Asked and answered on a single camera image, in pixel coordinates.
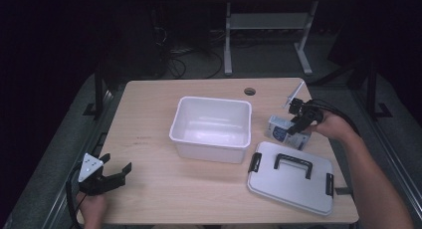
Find aluminium floor rail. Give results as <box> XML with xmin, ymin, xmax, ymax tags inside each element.
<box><xmin>41</xmin><ymin>89</ymin><xmax>126</xmax><ymax>229</ymax></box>
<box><xmin>350</xmin><ymin>89</ymin><xmax>422</xmax><ymax>221</ymax></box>

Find white plastic storage box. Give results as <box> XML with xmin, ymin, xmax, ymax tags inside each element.
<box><xmin>168</xmin><ymin>96</ymin><xmax>254</xmax><ymax>165</ymax></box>

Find person's left hand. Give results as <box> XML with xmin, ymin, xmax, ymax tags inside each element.
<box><xmin>75</xmin><ymin>191</ymin><xmax>108</xmax><ymax>229</ymax></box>

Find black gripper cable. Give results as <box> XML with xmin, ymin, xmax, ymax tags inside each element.
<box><xmin>309</xmin><ymin>98</ymin><xmax>361</xmax><ymax>137</ymax></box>
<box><xmin>65</xmin><ymin>164</ymin><xmax>85</xmax><ymax>229</ymax></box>

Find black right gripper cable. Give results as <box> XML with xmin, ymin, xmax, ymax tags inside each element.
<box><xmin>309</xmin><ymin>98</ymin><xmax>361</xmax><ymax>137</ymax></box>

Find small blue and white carton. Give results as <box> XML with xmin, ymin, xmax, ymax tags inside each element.
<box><xmin>264</xmin><ymin>114</ymin><xmax>313</xmax><ymax>151</ymax></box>

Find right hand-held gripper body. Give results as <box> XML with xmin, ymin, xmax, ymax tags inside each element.
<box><xmin>282</xmin><ymin>79</ymin><xmax>325</xmax><ymax>126</ymax></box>

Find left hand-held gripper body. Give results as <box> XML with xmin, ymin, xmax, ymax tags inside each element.
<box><xmin>77</xmin><ymin>152</ymin><xmax>108</xmax><ymax>196</ymax></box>

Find white lid with black handle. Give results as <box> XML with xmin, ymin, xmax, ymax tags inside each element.
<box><xmin>246</xmin><ymin>140</ymin><xmax>335</xmax><ymax>217</ymax></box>

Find person's right hand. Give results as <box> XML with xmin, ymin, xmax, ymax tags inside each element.
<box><xmin>309</xmin><ymin>109</ymin><xmax>358</xmax><ymax>142</ymax></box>

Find black floor cables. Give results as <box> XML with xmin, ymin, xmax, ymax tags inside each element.
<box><xmin>161</xmin><ymin>25</ymin><xmax>224</xmax><ymax>81</ymax></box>

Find grey metal desk frame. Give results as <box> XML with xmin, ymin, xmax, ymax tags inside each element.
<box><xmin>222</xmin><ymin>1</ymin><xmax>319</xmax><ymax>77</ymax></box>

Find black metal post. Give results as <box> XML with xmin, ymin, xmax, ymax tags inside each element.
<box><xmin>82</xmin><ymin>64</ymin><xmax>111</xmax><ymax>119</ymax></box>
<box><xmin>365</xmin><ymin>62</ymin><xmax>394</xmax><ymax>121</ymax></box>

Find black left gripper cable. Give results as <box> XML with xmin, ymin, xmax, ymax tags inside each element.
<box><xmin>65</xmin><ymin>164</ymin><xmax>85</xmax><ymax>229</ymax></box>

